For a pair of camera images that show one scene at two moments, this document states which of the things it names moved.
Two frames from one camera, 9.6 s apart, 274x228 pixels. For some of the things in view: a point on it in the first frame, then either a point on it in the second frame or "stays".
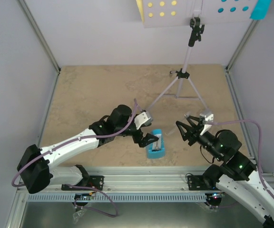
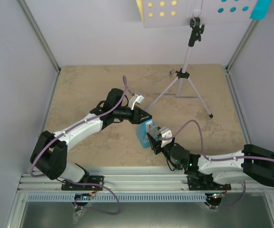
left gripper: [143, 142] → [135, 118]
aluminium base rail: [147, 179] stays
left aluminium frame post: [37, 31] stays
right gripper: [196, 130] → [154, 144]
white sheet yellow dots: [159, 13] stays
